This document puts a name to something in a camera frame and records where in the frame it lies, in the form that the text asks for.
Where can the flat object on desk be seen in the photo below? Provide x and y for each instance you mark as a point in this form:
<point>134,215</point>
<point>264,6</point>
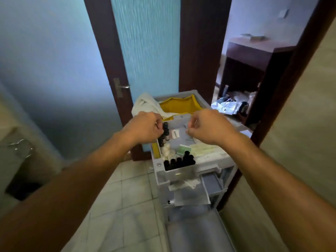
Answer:
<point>254,37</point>

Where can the cluster of black toiletry bottles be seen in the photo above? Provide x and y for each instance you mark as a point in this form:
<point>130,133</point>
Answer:
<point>164,132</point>

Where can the green sachet packet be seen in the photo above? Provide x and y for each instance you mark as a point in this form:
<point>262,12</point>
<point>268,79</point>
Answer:
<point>183,149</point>

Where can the dark wooden desk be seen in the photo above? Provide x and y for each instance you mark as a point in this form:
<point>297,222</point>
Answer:
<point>249,62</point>

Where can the yellow flat packet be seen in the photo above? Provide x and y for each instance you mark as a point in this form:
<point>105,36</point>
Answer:
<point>155,150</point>

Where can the white wall switch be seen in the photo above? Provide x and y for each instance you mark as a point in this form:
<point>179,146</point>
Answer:
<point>283,13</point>

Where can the grey housekeeping cart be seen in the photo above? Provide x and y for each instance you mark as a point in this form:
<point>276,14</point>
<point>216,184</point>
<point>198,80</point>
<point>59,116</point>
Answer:
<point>189,178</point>

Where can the person's right hand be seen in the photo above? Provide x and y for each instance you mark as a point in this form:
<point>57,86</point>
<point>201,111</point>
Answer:
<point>211,127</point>

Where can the row of black toiletry bottles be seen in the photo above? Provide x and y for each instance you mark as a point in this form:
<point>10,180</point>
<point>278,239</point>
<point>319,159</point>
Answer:
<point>179,162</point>

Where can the pile of pale yellow packets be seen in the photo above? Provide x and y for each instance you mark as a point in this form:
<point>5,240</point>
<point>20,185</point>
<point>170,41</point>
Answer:
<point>204,149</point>

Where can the small white sachets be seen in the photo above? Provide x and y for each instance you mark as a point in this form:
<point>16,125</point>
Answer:
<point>175,134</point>

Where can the white small bottles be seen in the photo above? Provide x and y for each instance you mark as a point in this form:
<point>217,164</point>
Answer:
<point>167,150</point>

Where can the person's left fingers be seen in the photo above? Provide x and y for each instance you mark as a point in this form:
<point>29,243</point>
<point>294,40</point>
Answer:
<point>158,124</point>

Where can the person's right forearm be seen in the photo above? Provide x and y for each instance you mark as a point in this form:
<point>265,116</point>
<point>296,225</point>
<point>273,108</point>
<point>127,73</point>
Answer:
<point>283,196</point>

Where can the person's right fingers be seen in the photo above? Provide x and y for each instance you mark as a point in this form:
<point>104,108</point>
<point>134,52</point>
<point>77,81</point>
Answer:
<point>192,125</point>

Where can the white towel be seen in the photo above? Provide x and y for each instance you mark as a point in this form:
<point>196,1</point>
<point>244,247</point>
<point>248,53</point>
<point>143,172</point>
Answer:
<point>145,103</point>

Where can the dark wooden door frame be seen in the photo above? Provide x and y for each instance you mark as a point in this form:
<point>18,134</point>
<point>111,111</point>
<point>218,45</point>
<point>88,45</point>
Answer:
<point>286,76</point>

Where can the chrome wall fixture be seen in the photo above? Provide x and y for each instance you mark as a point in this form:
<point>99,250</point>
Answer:
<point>20,147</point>

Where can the person's left forearm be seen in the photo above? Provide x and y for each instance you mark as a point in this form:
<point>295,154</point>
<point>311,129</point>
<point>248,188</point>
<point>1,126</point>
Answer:
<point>68,186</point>

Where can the crumpled clear plastic bag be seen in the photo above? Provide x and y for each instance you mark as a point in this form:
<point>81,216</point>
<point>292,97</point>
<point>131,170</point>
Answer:
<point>226,106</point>

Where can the yellow cloth bag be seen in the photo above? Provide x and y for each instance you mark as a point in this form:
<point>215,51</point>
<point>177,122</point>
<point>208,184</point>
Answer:
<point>181,105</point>

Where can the person's left hand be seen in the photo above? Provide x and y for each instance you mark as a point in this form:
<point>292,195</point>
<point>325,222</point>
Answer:
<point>143,127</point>

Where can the grey cart drawer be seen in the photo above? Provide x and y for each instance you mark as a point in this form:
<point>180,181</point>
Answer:
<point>213,184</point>

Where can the dark wooden door frosted glass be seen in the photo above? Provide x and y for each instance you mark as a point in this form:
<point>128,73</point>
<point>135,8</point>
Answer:
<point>147,49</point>

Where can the black round object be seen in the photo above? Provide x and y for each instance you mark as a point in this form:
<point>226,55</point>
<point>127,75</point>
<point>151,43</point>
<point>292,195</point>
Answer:
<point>244,107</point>

